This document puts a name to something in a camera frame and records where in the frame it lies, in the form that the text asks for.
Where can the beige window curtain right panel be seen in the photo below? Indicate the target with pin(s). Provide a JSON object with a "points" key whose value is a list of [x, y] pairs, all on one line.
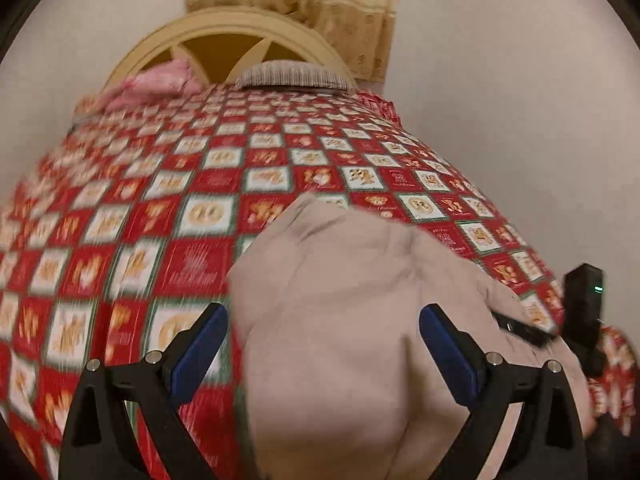
{"points": [[361, 32]]}

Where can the cream wooden headboard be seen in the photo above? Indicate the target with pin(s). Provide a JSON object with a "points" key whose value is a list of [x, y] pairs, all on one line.
{"points": [[222, 43]]}

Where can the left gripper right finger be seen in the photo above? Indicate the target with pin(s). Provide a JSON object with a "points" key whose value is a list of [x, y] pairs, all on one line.
{"points": [[547, 442]]}

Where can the pink folded blanket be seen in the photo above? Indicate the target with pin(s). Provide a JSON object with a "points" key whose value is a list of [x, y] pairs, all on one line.
{"points": [[170, 80]]}

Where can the striped pillow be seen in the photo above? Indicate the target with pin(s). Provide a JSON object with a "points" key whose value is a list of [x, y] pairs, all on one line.
{"points": [[292, 74]]}

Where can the red patterned cloth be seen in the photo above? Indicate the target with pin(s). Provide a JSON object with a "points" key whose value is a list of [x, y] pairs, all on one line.
{"points": [[379, 105]]}

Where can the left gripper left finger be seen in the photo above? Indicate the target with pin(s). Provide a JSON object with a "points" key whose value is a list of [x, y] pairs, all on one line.
{"points": [[98, 441]]}

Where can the red patchwork teddy bedspread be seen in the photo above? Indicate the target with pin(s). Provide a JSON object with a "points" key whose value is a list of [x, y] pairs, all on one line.
{"points": [[122, 235]]}

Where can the beige quilted puffer jacket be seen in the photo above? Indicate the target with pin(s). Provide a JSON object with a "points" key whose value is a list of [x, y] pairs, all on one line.
{"points": [[338, 382]]}

